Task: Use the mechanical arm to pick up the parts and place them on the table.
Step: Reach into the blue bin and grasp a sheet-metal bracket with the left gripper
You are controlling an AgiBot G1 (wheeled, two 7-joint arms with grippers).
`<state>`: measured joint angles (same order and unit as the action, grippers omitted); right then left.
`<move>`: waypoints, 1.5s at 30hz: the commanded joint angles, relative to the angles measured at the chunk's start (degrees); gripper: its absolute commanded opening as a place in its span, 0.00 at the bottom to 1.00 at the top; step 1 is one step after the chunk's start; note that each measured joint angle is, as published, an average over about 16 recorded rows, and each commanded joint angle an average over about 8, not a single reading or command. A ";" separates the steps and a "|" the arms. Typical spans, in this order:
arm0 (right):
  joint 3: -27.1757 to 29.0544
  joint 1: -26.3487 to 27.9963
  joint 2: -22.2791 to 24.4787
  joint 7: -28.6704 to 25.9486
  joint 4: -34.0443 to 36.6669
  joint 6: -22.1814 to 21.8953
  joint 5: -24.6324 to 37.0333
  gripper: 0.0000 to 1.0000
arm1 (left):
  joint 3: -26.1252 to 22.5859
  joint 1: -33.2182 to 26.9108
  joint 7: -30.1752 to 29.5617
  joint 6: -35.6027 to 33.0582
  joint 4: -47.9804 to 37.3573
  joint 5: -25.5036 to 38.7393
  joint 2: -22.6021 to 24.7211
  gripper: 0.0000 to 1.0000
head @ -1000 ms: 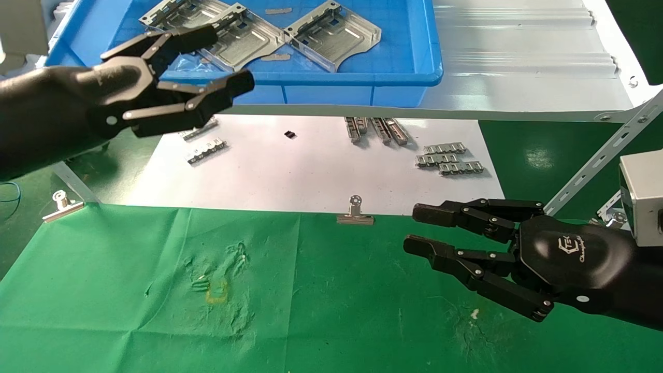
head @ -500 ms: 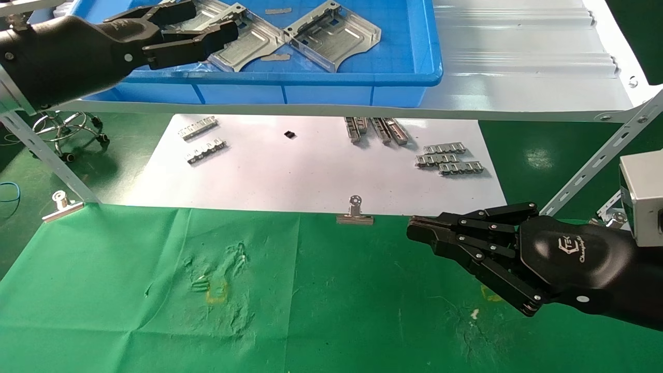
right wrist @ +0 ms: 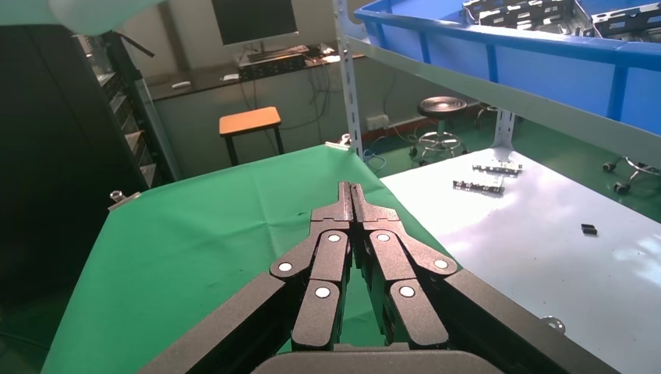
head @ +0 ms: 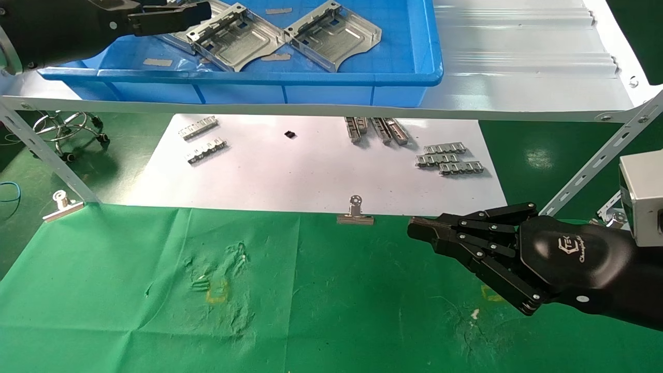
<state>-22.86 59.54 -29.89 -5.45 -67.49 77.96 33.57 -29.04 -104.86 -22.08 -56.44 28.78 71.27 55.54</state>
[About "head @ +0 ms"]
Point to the green table cloth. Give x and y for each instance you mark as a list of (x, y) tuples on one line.
[(311, 311)]

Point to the silver corner bracket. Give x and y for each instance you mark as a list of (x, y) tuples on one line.
[(614, 213)]

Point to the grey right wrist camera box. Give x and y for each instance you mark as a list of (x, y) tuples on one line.
[(642, 197)]

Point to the stamped metal bracket part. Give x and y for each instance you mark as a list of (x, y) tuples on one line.
[(336, 39), (178, 41), (243, 44)]

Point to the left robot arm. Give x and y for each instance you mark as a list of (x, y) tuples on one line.
[(8, 52)]

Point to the chrome stool base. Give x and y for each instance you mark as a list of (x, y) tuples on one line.
[(67, 127)]

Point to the small metal rail strip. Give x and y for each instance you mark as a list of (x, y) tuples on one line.
[(436, 160), (444, 149), (462, 168), (206, 151), (355, 129), (389, 131), (198, 128)]

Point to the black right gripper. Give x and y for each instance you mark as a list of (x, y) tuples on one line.
[(570, 264)]

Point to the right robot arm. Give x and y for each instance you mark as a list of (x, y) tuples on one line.
[(650, 285)]

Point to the silver binder clip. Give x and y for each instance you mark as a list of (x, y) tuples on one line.
[(355, 215), (62, 208)]

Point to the blue plastic bin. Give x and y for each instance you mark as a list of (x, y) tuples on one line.
[(259, 90)]

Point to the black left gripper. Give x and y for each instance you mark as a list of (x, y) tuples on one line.
[(62, 26)]

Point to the slotted angle shelf brace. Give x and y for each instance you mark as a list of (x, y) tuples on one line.
[(46, 150), (601, 160)]

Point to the white metal shelf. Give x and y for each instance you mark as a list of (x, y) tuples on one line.
[(518, 62)]

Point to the white paper sheet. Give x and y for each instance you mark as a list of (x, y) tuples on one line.
[(311, 176)]

